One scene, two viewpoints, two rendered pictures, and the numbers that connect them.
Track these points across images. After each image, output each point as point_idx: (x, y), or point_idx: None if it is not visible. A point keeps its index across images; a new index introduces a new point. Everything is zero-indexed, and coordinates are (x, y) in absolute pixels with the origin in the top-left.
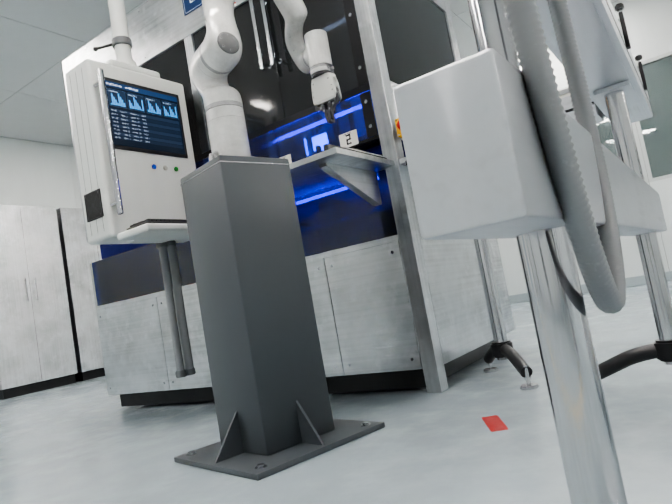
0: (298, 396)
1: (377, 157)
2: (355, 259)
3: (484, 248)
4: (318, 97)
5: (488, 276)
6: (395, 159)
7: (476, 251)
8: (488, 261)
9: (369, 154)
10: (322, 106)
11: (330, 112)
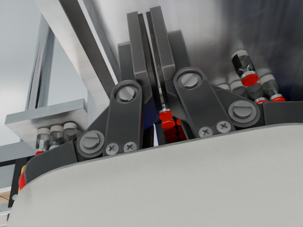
0: None
1: (57, 37)
2: None
3: (36, 43)
4: (263, 206)
5: (41, 19)
6: (92, 107)
7: (48, 39)
8: (38, 33)
9: (80, 42)
10: (209, 114)
11: (130, 74)
